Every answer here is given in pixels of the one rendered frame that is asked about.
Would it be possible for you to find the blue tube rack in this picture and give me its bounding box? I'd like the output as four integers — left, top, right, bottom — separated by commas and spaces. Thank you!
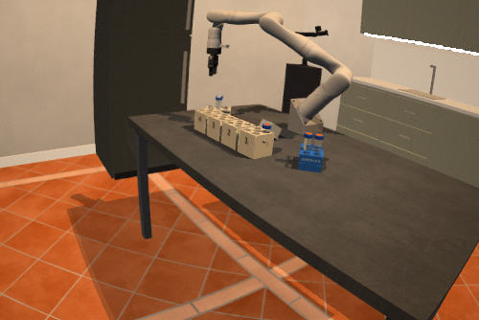
298, 143, 323, 172

